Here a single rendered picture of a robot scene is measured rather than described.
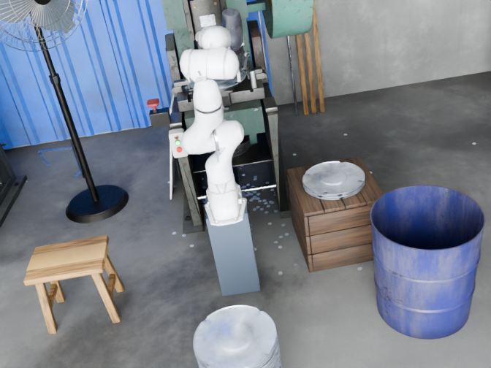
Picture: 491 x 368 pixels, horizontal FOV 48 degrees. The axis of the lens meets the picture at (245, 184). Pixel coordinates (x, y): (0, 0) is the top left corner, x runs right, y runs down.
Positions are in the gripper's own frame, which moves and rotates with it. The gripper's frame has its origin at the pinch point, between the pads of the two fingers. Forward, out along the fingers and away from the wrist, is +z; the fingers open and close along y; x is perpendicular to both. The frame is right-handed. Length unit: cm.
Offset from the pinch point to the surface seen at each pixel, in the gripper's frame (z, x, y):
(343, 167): 27, -46, 42
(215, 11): -19.9, 24.3, -5.4
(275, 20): -28.7, 0.7, 19.4
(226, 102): 14.7, -3.2, -7.6
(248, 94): 15.4, 0.4, 3.7
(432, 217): 14, -87, 69
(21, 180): 106, 41, -152
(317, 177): 25, -50, 28
